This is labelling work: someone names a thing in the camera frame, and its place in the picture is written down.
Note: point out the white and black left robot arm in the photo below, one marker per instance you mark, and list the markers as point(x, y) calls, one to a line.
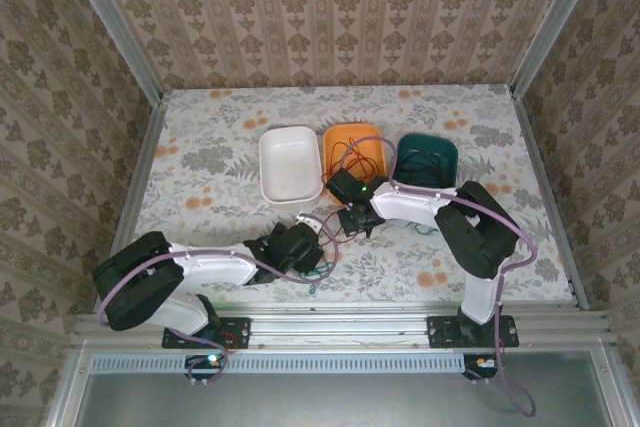
point(210, 267)

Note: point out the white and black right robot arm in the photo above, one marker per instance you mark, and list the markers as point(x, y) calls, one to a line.
point(410, 204)

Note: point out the orange plastic tray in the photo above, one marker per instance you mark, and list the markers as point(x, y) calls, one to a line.
point(335, 139)

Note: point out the white plastic tray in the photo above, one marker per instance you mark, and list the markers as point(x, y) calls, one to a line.
point(290, 167)

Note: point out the teal plastic tray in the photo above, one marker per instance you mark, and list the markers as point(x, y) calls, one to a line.
point(440, 144)

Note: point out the floral tablecloth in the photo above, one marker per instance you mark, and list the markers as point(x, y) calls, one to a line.
point(225, 122)

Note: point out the grey metal lower shelf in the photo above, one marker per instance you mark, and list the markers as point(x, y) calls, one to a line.
point(325, 402)

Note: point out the aluminium frame rail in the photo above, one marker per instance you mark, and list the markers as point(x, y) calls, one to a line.
point(325, 327)

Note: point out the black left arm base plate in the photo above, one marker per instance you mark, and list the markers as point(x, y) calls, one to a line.
point(240, 332)

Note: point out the aluminium side rail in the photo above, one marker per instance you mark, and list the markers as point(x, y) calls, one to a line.
point(141, 172)
point(531, 147)

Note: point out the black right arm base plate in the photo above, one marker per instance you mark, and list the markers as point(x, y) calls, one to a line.
point(507, 332)

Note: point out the aluminium frame post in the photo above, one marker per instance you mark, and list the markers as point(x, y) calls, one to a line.
point(555, 22)
point(112, 22)

